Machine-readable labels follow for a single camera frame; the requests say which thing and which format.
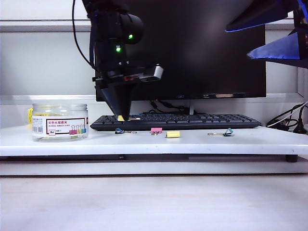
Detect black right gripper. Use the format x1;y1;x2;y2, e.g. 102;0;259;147
225;0;308;70

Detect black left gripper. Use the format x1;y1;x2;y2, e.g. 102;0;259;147
92;67;148;121

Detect clear plastic clip jar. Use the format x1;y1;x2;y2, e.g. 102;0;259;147
31;103;89;142

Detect white desk riser board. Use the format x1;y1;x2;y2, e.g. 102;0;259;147
0;124;308;157

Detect black computer keyboard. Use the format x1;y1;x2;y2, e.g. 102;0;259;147
89;114;262;132

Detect black computer monitor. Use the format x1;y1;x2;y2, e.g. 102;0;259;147
95;0;267;102

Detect yellow tape roll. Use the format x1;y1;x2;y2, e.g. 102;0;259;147
26;108;33;130

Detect black power plug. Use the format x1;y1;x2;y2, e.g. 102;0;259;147
293;105;308;134

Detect teal binder clip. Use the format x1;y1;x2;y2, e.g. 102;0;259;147
207;128;233;137

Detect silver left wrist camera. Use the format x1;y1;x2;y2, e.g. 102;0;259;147
140;64;165;83

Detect black monitor cables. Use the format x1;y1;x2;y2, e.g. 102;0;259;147
141;100;193;115

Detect black cable bundle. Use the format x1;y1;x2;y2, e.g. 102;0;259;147
266;101;308;128

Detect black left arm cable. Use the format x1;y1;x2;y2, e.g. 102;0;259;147
72;0;96;69

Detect white cable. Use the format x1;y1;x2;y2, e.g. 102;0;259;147
266;103;308;128

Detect aluminium partition frame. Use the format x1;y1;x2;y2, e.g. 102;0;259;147
0;14;308;105

